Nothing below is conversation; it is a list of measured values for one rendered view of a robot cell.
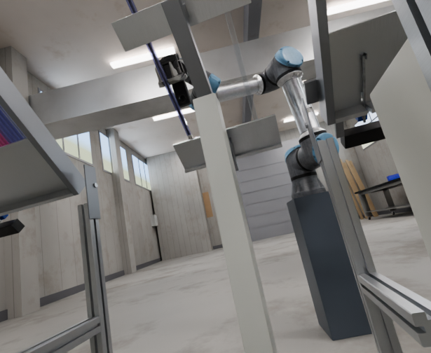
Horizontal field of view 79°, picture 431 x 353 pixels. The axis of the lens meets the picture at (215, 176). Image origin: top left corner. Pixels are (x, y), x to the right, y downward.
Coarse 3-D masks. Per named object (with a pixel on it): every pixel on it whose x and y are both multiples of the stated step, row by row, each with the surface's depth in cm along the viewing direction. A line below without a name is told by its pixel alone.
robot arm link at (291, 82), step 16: (288, 48) 113; (272, 64) 116; (288, 64) 110; (272, 80) 121; (288, 80) 112; (288, 96) 113; (304, 96) 110; (304, 128) 109; (320, 128) 107; (304, 144) 108; (336, 144) 105; (304, 160) 110
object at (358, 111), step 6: (348, 108) 68; (354, 108) 67; (360, 108) 66; (366, 108) 67; (372, 108) 64; (336, 114) 67; (342, 114) 67; (348, 114) 66; (354, 114) 65; (360, 114) 65; (366, 114) 65; (336, 120) 66; (342, 120) 66
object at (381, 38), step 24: (360, 24) 57; (384, 24) 57; (336, 48) 60; (360, 48) 60; (384, 48) 60; (336, 72) 63; (360, 72) 63; (384, 72) 63; (336, 96) 66; (360, 96) 66
